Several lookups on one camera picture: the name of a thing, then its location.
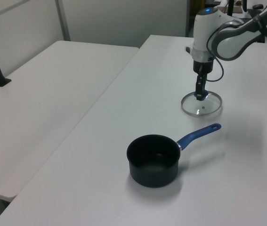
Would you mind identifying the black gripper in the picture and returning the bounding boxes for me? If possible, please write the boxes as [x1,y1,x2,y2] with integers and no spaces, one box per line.
[192,59,214,101]

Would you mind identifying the glass lid with blue knob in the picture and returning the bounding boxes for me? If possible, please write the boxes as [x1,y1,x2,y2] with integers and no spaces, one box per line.
[180,91,224,118]

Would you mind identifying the black background stand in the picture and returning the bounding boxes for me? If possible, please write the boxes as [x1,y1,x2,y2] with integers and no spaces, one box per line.
[227,0,235,16]

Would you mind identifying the black cable on robot arm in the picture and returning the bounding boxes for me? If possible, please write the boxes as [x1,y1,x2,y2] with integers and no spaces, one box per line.
[205,20,244,82]

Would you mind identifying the black saucepan with blue handle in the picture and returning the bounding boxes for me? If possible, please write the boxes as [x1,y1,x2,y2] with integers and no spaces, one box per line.
[126,123,222,189]

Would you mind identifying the grey partition post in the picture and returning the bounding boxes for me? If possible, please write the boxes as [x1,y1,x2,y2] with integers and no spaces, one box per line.
[54,0,71,41]

